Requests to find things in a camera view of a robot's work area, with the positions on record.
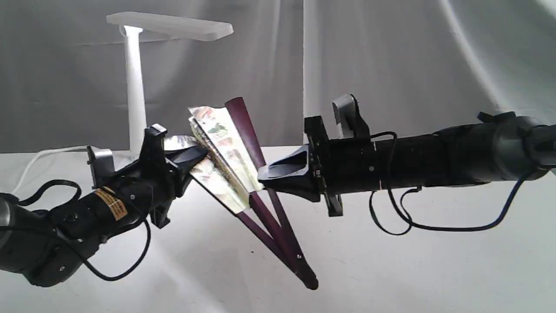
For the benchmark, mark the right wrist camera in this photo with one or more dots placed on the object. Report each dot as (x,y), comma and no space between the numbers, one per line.
(348,119)

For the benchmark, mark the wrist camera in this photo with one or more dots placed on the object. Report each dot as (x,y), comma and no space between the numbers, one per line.
(348,119)
(100,161)

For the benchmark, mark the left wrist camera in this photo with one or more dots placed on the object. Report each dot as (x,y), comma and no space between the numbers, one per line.
(100,161)

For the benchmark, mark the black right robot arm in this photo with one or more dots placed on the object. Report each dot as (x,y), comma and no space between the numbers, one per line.
(498,148)

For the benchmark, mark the grey fabric backdrop curtain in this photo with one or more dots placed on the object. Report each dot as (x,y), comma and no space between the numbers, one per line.
(416,66)

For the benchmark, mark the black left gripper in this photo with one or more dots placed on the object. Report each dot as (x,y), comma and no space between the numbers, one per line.
(159,176)

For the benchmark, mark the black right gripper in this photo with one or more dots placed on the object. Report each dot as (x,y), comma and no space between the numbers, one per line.
(340,166)

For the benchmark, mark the white desk lamp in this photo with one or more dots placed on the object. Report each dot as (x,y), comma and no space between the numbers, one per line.
(131,24)

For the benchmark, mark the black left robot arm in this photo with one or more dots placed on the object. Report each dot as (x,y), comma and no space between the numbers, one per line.
(48,236)

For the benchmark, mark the painted paper folding fan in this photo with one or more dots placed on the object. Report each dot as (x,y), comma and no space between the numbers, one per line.
(229,173)

